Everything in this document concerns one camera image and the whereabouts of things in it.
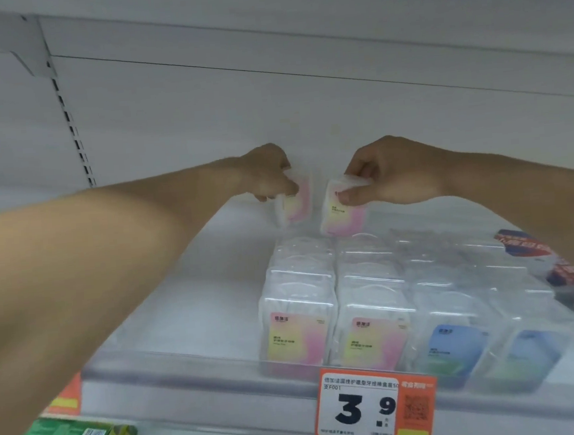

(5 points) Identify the person's left hand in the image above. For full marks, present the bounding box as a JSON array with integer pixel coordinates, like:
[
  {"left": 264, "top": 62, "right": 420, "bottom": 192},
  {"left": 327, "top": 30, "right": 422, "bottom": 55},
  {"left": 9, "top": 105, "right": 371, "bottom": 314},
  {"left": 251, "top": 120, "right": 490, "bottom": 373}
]
[{"left": 234, "top": 141, "right": 301, "bottom": 205}]

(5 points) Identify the person's right hand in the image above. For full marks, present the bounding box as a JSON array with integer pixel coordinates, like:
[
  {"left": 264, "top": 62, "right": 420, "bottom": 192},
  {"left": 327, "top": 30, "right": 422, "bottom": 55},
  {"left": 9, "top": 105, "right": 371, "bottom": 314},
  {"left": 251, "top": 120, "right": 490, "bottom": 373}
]
[{"left": 332, "top": 130, "right": 451, "bottom": 211}]

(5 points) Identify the pink label small box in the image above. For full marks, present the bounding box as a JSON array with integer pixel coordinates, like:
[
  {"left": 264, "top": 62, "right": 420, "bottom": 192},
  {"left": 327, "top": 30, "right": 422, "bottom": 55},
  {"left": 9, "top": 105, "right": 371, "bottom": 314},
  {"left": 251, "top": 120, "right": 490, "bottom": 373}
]
[
  {"left": 314, "top": 172, "right": 377, "bottom": 239},
  {"left": 270, "top": 169, "right": 317, "bottom": 230}
]

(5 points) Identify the pile of red small boxes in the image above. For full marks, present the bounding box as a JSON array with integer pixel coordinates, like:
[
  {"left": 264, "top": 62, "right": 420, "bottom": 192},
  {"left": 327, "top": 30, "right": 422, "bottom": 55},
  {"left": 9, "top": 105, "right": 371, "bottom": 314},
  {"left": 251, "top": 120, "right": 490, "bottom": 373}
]
[{"left": 490, "top": 221, "right": 574, "bottom": 319}]

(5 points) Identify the pile of teal small boxes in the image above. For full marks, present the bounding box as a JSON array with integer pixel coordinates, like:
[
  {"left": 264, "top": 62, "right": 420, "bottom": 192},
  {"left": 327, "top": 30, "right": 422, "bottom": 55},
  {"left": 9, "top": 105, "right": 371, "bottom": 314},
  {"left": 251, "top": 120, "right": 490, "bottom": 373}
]
[{"left": 390, "top": 215, "right": 574, "bottom": 406}]

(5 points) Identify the person's right forearm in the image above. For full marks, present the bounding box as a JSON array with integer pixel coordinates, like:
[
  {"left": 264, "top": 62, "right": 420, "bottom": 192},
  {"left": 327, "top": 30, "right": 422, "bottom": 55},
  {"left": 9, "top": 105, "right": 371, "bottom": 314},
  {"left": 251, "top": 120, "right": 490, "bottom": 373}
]
[{"left": 437, "top": 140, "right": 574, "bottom": 288}]

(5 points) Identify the person's left forearm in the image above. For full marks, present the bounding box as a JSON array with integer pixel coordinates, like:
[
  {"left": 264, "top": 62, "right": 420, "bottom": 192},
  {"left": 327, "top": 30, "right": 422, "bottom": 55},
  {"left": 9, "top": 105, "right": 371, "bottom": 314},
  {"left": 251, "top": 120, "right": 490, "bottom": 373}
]
[{"left": 0, "top": 153, "right": 266, "bottom": 435}]

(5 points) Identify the orange white price tag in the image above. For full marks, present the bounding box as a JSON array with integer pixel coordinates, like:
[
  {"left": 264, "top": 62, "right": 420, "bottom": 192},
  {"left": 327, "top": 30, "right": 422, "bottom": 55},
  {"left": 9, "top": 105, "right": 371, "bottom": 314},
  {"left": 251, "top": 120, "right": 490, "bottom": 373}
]
[
  {"left": 40, "top": 371, "right": 86, "bottom": 421},
  {"left": 308, "top": 358, "right": 444, "bottom": 435}
]

